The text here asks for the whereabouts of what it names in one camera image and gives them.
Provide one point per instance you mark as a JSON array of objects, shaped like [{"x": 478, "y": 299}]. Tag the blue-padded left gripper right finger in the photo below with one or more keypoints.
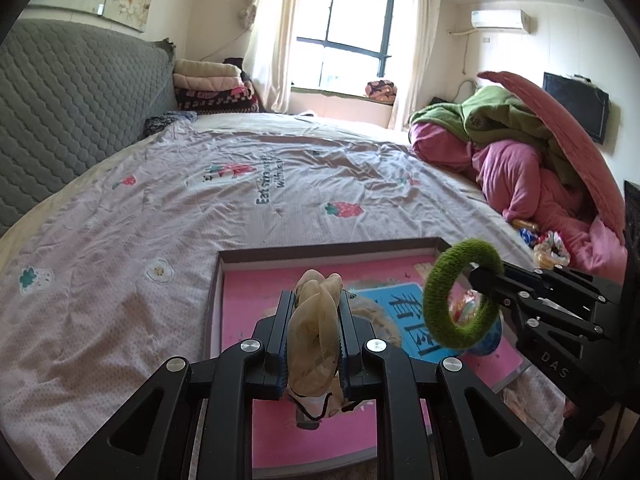
[{"x": 436, "y": 421}]

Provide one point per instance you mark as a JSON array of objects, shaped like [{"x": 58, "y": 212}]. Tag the green blanket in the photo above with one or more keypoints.
[{"x": 494, "y": 114}]

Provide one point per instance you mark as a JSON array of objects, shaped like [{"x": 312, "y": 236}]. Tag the grey quilted headboard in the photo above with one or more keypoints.
[{"x": 72, "y": 95}]

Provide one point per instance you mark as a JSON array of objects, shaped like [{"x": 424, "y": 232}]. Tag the person's hand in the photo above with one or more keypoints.
[{"x": 570, "y": 409}]

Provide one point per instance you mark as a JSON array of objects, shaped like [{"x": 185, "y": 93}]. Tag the cream curtain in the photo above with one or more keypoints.
[
  {"x": 416, "y": 51},
  {"x": 269, "y": 51}
]

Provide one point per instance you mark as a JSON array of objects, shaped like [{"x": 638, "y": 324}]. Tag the window with dark frame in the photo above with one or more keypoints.
[{"x": 341, "y": 45}]

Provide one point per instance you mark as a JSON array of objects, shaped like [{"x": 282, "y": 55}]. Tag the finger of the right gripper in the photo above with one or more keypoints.
[
  {"x": 564, "y": 286},
  {"x": 544, "y": 326}
]

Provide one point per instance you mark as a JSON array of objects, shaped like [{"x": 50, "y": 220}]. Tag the beige drawstring cloth bag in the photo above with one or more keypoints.
[{"x": 314, "y": 349}]

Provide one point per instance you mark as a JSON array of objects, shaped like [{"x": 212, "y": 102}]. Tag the cream curtain right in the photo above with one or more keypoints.
[{"x": 416, "y": 51}]

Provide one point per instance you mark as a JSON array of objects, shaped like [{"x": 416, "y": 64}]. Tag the white air conditioner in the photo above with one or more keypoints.
[{"x": 501, "y": 19}]

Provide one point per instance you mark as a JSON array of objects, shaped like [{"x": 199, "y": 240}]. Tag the pink crumpled duvet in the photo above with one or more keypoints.
[{"x": 517, "y": 186}]

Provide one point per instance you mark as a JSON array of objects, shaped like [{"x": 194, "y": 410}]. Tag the dark patterned pillow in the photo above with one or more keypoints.
[{"x": 156, "y": 124}]

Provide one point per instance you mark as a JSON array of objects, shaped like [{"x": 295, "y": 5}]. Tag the stack of folded blankets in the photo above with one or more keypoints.
[{"x": 208, "y": 88}]

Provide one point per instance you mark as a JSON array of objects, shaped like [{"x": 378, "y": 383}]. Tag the dark grey shallow box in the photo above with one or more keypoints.
[{"x": 395, "y": 312}]

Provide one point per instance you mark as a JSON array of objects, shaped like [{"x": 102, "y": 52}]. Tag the surprise egg toy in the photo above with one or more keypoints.
[{"x": 481, "y": 335}]

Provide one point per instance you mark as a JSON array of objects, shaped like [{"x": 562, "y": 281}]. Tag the wall-mounted black television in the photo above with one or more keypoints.
[{"x": 587, "y": 103}]

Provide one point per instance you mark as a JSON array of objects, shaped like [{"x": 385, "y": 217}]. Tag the pink strawberry print bedsheet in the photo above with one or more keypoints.
[{"x": 113, "y": 276}]

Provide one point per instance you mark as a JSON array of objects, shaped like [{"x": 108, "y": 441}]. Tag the patterned bag on windowsill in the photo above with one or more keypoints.
[{"x": 382, "y": 91}]

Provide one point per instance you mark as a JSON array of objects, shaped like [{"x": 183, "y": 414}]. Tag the snack wrappers pile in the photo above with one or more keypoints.
[{"x": 548, "y": 246}]

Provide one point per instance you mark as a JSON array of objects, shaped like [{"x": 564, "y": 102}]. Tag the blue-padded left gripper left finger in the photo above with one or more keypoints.
[{"x": 192, "y": 420}]

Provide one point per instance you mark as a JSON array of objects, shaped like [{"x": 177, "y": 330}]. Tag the cream curtain left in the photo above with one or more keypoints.
[{"x": 269, "y": 51}]

